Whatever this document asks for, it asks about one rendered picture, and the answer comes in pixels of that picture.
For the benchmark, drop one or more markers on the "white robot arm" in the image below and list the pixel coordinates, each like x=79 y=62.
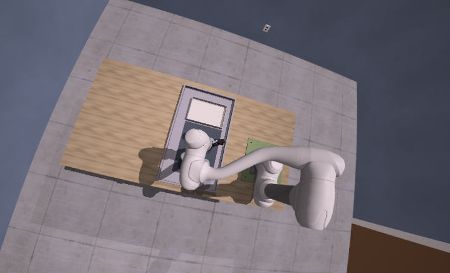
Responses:
x=312 y=198

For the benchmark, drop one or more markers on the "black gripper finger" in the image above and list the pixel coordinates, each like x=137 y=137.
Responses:
x=218 y=142

